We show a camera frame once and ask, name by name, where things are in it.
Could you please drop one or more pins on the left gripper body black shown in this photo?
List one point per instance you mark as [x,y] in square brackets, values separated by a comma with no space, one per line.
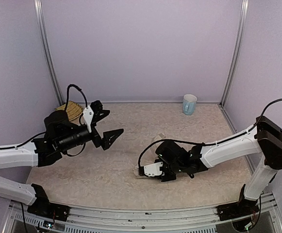
[96,134]

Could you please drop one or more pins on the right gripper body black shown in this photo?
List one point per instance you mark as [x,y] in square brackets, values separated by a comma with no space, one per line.
[164,175]

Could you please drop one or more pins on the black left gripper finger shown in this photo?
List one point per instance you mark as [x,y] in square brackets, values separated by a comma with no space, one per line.
[110,137]
[102,114]

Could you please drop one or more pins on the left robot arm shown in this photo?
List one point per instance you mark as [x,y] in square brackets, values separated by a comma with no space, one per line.
[45,149]

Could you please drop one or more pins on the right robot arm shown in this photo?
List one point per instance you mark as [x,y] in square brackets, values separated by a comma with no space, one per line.
[264,139]

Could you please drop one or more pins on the yellow woven basket tray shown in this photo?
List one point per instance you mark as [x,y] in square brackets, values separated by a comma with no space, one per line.
[73,110]

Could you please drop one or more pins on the light blue mug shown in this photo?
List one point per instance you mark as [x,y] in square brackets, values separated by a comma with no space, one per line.
[189,104]

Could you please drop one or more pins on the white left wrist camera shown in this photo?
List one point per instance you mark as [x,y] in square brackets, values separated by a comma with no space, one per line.
[87,117]

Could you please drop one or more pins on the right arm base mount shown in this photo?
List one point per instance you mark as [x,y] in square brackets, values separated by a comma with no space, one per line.
[242,207]

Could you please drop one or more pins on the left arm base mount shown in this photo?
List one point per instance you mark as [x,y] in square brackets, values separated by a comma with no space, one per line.
[44,208]

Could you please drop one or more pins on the left aluminium corner post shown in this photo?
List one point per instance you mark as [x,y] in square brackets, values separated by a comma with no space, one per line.
[45,44]

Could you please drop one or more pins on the aluminium corner post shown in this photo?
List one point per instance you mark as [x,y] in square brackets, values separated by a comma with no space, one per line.
[45,44]
[236,51]

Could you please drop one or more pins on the aluminium front rail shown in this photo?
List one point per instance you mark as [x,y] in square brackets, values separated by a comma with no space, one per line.
[204,219]

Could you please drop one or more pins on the right aluminium corner post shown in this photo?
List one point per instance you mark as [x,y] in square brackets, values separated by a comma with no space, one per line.
[236,51]

